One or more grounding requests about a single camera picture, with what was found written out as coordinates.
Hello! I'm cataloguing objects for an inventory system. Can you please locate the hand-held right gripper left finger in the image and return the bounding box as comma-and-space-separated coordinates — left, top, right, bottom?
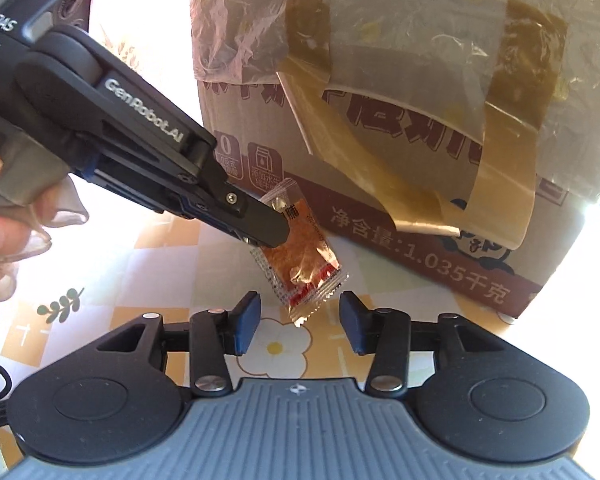
95, 290, 262, 395

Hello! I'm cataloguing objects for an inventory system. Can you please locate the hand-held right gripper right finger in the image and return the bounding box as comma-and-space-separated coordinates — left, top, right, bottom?
339, 290, 507, 395

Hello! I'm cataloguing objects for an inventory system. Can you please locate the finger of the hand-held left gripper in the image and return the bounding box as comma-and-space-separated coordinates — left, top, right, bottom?
80, 55, 292, 249
85, 152, 258, 247

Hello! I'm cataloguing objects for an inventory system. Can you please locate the clear packet with orange filling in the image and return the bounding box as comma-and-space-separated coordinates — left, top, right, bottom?
250, 179, 350, 328

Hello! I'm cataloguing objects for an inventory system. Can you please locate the brown cardboard box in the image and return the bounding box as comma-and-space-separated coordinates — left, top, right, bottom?
187, 0, 600, 318

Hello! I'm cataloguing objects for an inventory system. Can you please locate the clear plastic box liner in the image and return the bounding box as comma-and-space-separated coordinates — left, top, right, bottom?
187, 0, 600, 201

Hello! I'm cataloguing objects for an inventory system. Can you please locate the person's left hand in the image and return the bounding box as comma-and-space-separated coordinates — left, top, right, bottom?
0, 127, 90, 341

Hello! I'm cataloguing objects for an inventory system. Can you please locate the checked floral tablecloth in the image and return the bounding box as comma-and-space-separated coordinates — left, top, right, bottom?
0, 180, 531, 396

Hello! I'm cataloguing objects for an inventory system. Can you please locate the brown packing tape strip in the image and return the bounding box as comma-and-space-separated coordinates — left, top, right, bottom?
467, 0, 570, 252
275, 0, 462, 239

